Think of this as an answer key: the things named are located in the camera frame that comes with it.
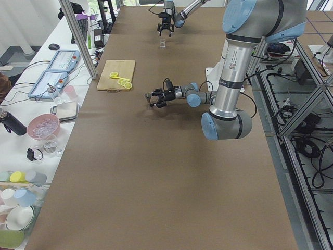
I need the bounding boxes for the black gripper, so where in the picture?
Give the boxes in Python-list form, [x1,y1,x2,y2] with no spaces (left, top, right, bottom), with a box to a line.
[149,87,182,108]
[157,12,174,37]

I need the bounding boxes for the clear glass measuring cup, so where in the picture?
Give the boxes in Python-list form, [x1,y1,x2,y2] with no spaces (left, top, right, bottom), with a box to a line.
[159,38,166,48]

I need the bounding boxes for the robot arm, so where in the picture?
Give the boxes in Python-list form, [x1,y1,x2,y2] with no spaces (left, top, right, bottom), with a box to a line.
[146,1,307,140]
[139,0,207,37]

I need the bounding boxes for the pink plastic cup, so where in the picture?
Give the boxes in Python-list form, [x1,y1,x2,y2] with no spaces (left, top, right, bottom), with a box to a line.
[63,85,77,100]

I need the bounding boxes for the grey cup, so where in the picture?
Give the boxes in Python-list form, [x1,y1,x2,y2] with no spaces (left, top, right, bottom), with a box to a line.
[25,170,47,186]

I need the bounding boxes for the yellow cup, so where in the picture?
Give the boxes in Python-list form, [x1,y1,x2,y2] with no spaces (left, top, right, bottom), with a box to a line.
[9,171,28,183]

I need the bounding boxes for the light blue cup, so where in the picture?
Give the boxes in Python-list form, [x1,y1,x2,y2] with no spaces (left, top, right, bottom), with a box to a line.
[14,188,36,207]

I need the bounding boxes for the mint green cup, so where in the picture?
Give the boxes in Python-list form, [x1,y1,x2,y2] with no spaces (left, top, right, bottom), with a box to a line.
[0,171,13,182]

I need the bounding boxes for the white cup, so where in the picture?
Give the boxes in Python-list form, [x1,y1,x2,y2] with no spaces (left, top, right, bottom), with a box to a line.
[1,188,18,207]

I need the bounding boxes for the lemon slice at corner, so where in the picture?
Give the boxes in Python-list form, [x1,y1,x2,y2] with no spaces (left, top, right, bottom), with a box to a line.
[123,82,132,89]

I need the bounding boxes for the bamboo cutting board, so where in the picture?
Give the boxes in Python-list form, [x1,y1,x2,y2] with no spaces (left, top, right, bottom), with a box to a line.
[96,60,136,92]

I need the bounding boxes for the black small box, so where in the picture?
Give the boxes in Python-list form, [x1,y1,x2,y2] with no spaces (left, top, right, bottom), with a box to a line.
[93,29,104,48]

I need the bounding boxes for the black keyboard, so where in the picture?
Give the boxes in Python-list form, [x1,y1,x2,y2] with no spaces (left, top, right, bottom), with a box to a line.
[76,19,88,42]

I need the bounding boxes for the far teach pendant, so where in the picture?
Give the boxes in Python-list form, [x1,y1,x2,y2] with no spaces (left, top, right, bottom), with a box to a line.
[47,50,80,73]

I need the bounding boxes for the teach pendant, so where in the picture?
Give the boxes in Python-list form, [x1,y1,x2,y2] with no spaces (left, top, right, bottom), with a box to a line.
[28,71,68,99]
[47,50,80,73]

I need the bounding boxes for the near teach pendant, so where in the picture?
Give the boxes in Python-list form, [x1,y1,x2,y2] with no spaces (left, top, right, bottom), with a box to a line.
[28,71,68,99]

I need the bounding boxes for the computer mouse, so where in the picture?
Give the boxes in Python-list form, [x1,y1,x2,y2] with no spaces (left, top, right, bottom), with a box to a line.
[48,43,60,51]

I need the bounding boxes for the clear glass on side table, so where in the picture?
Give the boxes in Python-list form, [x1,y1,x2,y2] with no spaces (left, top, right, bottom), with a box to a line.
[43,134,59,157]

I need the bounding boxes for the pink bowl with ice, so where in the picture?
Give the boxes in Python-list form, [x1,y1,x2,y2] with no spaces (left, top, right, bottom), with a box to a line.
[27,113,60,141]

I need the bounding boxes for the black water bottle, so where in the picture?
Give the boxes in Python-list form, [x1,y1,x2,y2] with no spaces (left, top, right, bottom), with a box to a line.
[1,108,27,136]

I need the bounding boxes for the white bowl green rim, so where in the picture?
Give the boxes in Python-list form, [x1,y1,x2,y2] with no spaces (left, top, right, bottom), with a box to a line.
[5,206,34,231]

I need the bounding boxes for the green plate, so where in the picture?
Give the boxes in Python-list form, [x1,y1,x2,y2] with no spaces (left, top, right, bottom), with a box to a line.
[1,230,25,249]

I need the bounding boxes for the aluminium frame post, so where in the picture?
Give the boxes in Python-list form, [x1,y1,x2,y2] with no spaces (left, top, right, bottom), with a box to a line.
[59,0,97,80]

